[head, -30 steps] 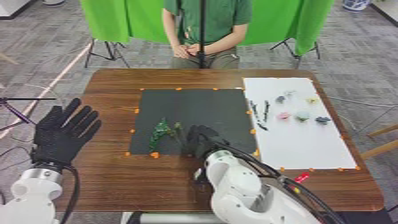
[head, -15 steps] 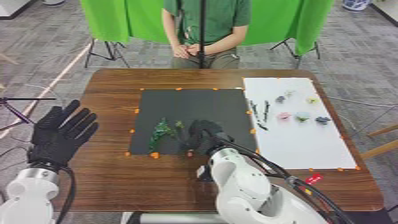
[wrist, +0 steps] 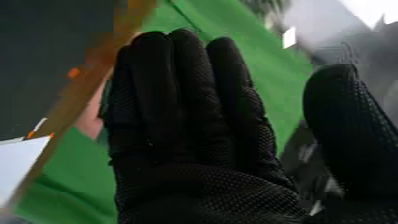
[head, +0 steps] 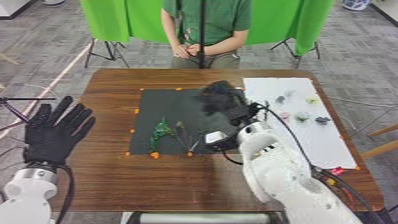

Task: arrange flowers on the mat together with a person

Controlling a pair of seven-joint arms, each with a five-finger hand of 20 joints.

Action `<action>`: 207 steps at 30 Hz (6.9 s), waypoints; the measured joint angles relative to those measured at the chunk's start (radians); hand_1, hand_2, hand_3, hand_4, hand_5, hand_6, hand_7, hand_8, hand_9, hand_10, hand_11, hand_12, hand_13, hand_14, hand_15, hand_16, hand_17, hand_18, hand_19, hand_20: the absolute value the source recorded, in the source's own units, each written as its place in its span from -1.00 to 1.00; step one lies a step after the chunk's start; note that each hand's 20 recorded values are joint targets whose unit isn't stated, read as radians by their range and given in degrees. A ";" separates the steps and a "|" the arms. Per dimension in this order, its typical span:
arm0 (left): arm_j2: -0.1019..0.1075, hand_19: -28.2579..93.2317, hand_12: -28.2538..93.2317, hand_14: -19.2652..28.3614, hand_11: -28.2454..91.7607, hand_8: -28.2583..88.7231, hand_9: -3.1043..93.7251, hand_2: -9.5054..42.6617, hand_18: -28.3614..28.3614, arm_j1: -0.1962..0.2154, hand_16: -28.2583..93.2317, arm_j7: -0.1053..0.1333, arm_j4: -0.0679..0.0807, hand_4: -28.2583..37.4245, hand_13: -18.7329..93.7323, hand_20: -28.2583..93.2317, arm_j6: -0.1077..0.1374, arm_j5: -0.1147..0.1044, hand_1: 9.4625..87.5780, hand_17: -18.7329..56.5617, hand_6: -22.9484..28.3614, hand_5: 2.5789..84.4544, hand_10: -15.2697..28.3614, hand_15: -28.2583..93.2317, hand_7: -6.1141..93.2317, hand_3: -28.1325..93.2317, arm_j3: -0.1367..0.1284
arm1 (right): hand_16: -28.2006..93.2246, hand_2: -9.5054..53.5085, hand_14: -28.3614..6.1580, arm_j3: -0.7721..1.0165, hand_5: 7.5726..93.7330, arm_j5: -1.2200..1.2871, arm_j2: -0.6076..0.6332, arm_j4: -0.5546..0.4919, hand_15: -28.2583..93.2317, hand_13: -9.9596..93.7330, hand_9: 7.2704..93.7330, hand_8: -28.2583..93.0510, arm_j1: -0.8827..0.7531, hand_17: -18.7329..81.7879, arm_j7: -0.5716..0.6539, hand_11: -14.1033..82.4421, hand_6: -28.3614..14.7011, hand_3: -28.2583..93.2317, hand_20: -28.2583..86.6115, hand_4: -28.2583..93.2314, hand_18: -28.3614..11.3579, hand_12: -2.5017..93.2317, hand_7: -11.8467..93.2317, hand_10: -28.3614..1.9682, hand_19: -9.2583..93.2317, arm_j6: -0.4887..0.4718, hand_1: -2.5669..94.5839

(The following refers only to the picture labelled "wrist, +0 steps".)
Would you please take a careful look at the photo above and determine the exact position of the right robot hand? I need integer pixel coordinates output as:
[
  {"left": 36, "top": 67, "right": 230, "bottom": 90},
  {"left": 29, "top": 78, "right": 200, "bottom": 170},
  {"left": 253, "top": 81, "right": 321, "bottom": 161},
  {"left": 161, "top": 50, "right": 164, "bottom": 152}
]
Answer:
[{"left": 98, "top": 27, "right": 398, "bottom": 224}]

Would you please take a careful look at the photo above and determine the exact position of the person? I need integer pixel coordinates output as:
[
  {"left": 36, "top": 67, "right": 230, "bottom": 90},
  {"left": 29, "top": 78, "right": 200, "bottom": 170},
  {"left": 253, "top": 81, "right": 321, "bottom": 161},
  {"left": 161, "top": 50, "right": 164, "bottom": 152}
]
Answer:
[{"left": 75, "top": 79, "right": 114, "bottom": 141}]

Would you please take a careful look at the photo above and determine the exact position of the dark mat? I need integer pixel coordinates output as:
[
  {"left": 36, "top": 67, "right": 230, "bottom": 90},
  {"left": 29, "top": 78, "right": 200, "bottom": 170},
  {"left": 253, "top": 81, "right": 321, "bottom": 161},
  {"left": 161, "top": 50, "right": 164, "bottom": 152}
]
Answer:
[{"left": 0, "top": 0, "right": 132, "bottom": 142}]

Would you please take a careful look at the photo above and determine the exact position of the white sheet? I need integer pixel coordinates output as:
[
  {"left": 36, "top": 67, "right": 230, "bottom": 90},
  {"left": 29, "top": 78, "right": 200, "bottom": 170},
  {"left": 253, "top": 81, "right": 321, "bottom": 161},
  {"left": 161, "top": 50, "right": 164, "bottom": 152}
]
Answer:
[{"left": 0, "top": 134, "right": 54, "bottom": 208}]

